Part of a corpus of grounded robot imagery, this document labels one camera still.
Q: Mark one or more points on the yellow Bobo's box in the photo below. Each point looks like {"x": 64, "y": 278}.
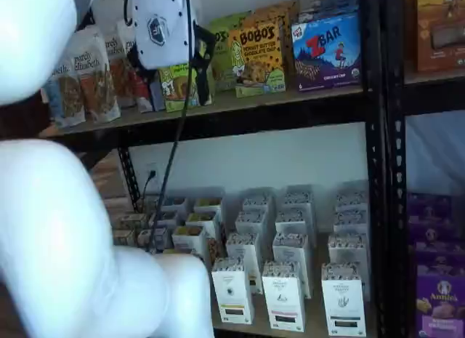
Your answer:
{"x": 258, "y": 58}
{"x": 270, "y": 17}

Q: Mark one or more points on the orange label granola bag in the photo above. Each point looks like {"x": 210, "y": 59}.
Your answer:
{"x": 96, "y": 83}
{"x": 112, "y": 51}

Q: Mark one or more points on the green Bobo's box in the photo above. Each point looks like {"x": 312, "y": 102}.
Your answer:
{"x": 219, "y": 62}
{"x": 232, "y": 20}
{"x": 178, "y": 87}

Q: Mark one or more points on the orange snack box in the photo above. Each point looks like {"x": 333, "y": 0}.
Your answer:
{"x": 441, "y": 29}

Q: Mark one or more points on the white box pink strip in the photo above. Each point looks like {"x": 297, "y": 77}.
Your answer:
{"x": 283, "y": 301}
{"x": 298, "y": 200}
{"x": 294, "y": 221}
{"x": 292, "y": 250}

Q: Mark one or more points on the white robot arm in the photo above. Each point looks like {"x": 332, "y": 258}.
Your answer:
{"x": 54, "y": 225}

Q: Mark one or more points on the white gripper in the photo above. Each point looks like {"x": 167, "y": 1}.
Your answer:
{"x": 163, "y": 29}

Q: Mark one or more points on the purple Annie's box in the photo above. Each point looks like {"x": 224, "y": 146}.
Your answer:
{"x": 441, "y": 309}
{"x": 439, "y": 261}
{"x": 430, "y": 207}
{"x": 436, "y": 236}

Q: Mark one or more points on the black metal shelving unit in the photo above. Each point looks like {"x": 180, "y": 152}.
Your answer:
{"x": 372, "y": 171}
{"x": 396, "y": 171}

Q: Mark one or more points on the blue cereal box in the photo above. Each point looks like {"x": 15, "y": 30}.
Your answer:
{"x": 176, "y": 203}
{"x": 169, "y": 218}
{"x": 147, "y": 237}

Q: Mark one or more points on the dark brown sofa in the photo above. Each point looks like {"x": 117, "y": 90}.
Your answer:
{"x": 18, "y": 123}

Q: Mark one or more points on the white yellow granola box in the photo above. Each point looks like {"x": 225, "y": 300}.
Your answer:
{"x": 201, "y": 223}
{"x": 208, "y": 203}
{"x": 216, "y": 252}
{"x": 189, "y": 241}

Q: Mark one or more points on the blue ZBar box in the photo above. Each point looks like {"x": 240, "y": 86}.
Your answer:
{"x": 330, "y": 1}
{"x": 327, "y": 17}
{"x": 327, "y": 54}

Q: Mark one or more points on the white wall outlet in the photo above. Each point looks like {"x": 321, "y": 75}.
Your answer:
{"x": 152, "y": 166}

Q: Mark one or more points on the blue label granola bag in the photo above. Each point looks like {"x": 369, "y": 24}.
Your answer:
{"x": 67, "y": 98}

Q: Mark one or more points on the wooden shelf board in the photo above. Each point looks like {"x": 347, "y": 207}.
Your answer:
{"x": 319, "y": 243}
{"x": 436, "y": 76}
{"x": 254, "y": 98}

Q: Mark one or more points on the red label granola bag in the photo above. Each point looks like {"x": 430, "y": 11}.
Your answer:
{"x": 125, "y": 40}

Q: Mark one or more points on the white box yellow strip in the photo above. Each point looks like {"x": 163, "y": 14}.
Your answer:
{"x": 232, "y": 290}
{"x": 243, "y": 250}
{"x": 250, "y": 225}
{"x": 258, "y": 203}

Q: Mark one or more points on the white box teal strip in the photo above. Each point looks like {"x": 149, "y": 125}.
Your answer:
{"x": 350, "y": 221}
{"x": 351, "y": 200}
{"x": 343, "y": 305}
{"x": 347, "y": 250}

